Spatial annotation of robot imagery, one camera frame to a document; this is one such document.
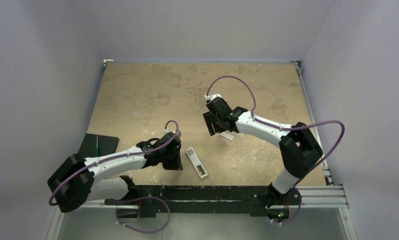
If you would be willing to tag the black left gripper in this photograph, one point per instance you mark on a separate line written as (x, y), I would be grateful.
(176, 164)

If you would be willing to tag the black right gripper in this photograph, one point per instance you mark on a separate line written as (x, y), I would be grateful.
(213, 120)

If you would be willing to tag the white battery cover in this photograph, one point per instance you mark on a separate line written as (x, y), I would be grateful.
(227, 135)

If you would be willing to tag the white remote control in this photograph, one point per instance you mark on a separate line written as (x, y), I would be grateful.
(196, 162)

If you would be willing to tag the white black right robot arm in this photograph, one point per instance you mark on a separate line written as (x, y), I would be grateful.
(298, 147)

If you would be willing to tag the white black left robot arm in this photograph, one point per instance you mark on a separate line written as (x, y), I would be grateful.
(79, 180)

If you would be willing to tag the black mat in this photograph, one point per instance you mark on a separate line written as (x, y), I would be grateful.
(94, 145)

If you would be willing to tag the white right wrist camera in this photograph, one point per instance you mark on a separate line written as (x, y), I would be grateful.
(211, 97)

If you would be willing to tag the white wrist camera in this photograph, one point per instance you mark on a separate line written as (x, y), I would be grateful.
(178, 133)
(211, 97)

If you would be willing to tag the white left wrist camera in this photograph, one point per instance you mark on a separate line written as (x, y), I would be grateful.
(178, 133)

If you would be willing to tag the green handled screwdriver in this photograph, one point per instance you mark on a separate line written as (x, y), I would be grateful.
(97, 150)

